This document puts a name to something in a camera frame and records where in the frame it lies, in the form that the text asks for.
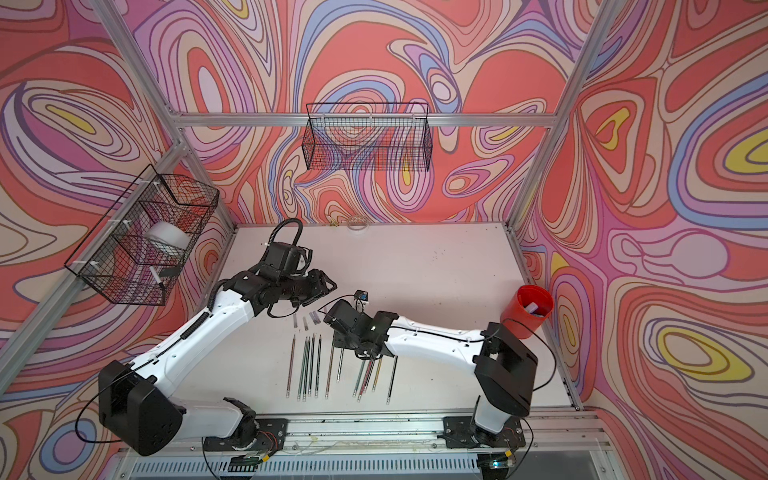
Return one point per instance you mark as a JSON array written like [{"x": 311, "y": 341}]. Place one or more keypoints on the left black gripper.
[{"x": 319, "y": 285}]

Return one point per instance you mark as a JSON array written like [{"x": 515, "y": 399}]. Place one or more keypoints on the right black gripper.
[{"x": 340, "y": 343}]

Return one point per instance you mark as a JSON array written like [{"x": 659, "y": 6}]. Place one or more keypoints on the dark blue pencil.
[
  {"x": 304, "y": 369},
  {"x": 309, "y": 379}
]

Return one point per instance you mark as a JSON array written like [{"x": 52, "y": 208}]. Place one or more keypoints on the green pencil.
[{"x": 298, "y": 395}]

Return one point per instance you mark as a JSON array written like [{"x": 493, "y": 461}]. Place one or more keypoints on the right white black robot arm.
[{"x": 504, "y": 367}]

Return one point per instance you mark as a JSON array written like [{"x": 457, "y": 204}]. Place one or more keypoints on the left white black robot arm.
[{"x": 136, "y": 400}]

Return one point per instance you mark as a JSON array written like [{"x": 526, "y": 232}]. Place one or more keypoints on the bundle of coloured pencils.
[{"x": 341, "y": 375}]

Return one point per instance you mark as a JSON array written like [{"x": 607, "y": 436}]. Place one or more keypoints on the black pencil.
[{"x": 392, "y": 380}]

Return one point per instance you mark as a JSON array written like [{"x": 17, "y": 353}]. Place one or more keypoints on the white marker in basket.
[{"x": 157, "y": 278}]

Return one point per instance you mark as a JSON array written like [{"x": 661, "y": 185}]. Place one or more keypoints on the white tape roll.
[{"x": 168, "y": 238}]

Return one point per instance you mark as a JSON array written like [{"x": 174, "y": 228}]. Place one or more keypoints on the red plastic cup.
[{"x": 530, "y": 306}]

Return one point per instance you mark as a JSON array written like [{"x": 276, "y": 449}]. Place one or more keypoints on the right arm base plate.
[{"x": 461, "y": 432}]

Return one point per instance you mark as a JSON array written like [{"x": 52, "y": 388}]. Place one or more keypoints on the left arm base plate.
[{"x": 265, "y": 435}]

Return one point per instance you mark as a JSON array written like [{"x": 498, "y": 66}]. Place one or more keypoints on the back wall wire basket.
[{"x": 368, "y": 136}]

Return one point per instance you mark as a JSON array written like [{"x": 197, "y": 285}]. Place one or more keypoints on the wall wire basket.
[
  {"x": 368, "y": 136},
  {"x": 115, "y": 262}
]

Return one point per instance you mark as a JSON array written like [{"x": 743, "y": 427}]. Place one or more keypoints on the left wall wire basket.
[{"x": 115, "y": 262}]

